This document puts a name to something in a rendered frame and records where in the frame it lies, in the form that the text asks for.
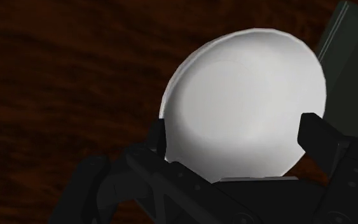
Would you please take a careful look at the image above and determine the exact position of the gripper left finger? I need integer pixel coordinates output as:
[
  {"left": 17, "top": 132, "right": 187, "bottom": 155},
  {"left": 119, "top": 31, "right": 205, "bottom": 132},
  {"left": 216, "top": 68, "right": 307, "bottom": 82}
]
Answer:
[{"left": 48, "top": 118, "right": 261, "bottom": 224}]

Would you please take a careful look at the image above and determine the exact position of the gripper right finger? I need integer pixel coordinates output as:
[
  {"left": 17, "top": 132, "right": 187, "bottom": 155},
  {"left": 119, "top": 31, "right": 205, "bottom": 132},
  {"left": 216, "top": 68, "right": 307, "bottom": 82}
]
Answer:
[{"left": 297, "top": 112, "right": 358, "bottom": 224}]

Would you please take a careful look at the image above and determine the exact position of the dark green box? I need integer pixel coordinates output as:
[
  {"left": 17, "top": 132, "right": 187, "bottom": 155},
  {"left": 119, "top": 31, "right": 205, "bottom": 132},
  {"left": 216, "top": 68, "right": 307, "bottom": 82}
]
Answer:
[{"left": 315, "top": 1, "right": 358, "bottom": 143}]

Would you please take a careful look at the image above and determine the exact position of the white round bowl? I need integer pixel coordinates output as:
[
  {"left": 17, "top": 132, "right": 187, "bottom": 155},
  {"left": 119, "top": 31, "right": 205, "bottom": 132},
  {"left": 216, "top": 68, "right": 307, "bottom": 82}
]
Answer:
[{"left": 159, "top": 28, "right": 327, "bottom": 184}]

